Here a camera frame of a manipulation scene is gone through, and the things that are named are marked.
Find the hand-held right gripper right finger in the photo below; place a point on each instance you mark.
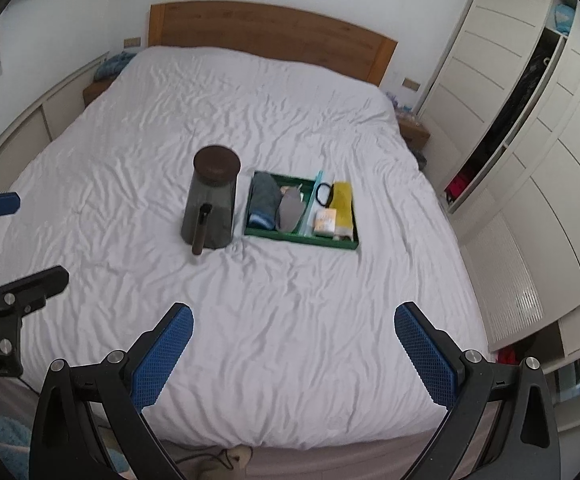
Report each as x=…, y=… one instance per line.
x=427, y=360

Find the grey cloth pouch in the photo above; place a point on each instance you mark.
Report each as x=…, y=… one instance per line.
x=290, y=212

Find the red clothes in wardrobe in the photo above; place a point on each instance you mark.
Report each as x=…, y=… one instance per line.
x=459, y=186

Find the wooden headboard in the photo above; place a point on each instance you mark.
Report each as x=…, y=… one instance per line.
x=270, y=35

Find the red bag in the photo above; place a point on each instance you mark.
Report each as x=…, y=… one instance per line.
x=508, y=355

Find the white wardrobe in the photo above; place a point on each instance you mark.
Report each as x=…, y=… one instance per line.
x=544, y=185

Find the clear plastic sheet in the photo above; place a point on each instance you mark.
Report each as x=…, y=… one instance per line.
x=311, y=202

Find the dark glass pitcher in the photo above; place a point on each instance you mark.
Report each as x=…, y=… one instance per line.
x=210, y=200

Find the beige wall switch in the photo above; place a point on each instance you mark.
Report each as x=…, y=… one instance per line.
x=132, y=42
x=410, y=84

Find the clear packet with orange label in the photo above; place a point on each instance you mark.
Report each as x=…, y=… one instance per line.
x=324, y=222

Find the light blue fluffy rug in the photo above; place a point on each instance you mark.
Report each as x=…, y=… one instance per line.
x=0, y=445

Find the green tray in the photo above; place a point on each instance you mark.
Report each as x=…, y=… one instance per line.
x=300, y=245

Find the bed with white duvet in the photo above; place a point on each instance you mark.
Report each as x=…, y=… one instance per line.
x=270, y=310

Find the yellow towel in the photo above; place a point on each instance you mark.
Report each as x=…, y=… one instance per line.
x=344, y=210

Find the wooden nightstand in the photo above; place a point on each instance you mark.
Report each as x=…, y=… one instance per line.
x=95, y=92
x=414, y=132

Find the blue knitted cloth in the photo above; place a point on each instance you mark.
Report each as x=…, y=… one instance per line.
x=112, y=66

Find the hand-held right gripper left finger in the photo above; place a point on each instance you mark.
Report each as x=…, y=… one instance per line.
x=162, y=355

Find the grey towel with blue edge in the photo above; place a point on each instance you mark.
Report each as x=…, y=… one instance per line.
x=265, y=200

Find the light blue folded cloth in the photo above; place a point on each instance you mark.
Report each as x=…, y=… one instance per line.
x=564, y=17

